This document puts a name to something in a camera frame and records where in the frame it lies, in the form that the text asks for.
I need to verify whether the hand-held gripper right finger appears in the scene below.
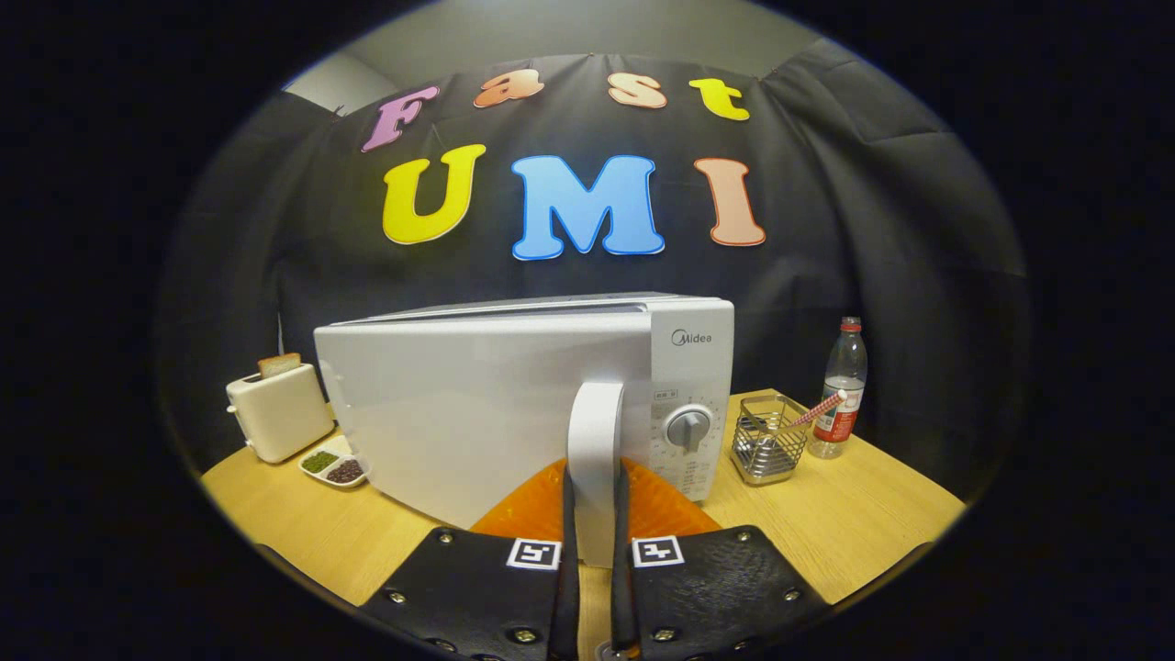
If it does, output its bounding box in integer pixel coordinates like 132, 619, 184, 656
610, 457, 832, 661

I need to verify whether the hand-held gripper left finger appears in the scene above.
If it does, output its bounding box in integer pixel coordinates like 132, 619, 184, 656
358, 457, 582, 661

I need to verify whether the white toaster oven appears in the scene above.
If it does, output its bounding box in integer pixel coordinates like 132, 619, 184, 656
313, 292, 736, 568

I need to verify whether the cream white bread toaster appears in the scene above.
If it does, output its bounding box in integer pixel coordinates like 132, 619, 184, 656
226, 363, 336, 465

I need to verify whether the white divided bean dish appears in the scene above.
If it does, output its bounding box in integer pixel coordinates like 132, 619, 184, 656
298, 434, 371, 489

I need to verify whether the red striped straw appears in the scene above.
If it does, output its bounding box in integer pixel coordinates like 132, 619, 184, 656
780, 389, 849, 434

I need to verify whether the clear bottle with red label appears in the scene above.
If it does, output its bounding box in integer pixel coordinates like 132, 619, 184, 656
808, 317, 868, 460

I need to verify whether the metal wire basket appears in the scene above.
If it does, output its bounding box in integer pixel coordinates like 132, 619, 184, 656
731, 390, 811, 487

